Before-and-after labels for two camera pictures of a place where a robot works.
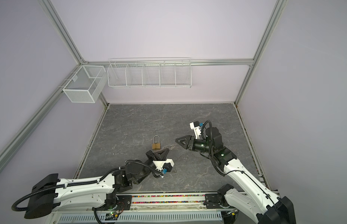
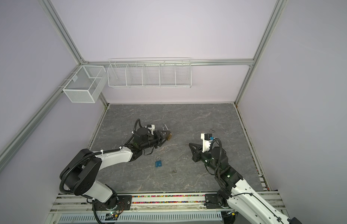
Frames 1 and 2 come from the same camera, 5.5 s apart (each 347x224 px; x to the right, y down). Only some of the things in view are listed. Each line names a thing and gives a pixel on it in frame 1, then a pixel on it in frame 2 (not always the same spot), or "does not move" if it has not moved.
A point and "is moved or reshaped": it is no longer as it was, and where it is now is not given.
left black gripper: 163,154 -> 160,138
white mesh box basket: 88,83 does not move
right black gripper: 191,142 -> 197,155
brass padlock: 156,145 is moved or reshaped
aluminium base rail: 144,203 does not move
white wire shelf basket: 149,73 does not move
